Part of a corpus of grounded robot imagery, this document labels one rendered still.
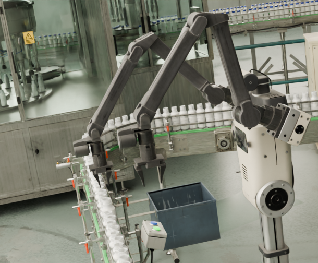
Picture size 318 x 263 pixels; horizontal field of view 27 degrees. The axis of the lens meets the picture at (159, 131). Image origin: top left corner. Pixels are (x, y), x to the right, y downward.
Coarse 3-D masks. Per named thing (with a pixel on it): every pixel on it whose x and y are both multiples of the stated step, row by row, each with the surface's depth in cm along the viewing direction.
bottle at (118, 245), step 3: (117, 243) 246; (120, 243) 246; (123, 243) 245; (114, 246) 244; (117, 246) 243; (120, 246) 244; (123, 246) 245; (114, 249) 245; (117, 249) 244; (117, 252) 244; (114, 255) 245; (117, 255) 244; (114, 258) 244; (117, 258) 243; (114, 261) 245
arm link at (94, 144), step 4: (88, 144) 274; (92, 144) 274; (96, 144) 274; (100, 144) 275; (88, 148) 275; (92, 148) 275; (96, 148) 274; (100, 148) 275; (92, 152) 276; (96, 152) 275; (100, 152) 275
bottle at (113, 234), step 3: (114, 231) 258; (117, 231) 257; (111, 234) 255; (114, 234) 254; (117, 234) 255; (111, 237) 256; (111, 243) 256; (111, 246) 255; (111, 249) 256; (111, 252) 256
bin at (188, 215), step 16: (160, 192) 361; (176, 192) 362; (192, 192) 364; (208, 192) 348; (160, 208) 363; (176, 208) 331; (192, 208) 333; (208, 208) 335; (176, 224) 334; (192, 224) 335; (208, 224) 337; (176, 240) 336; (192, 240) 337; (208, 240) 339
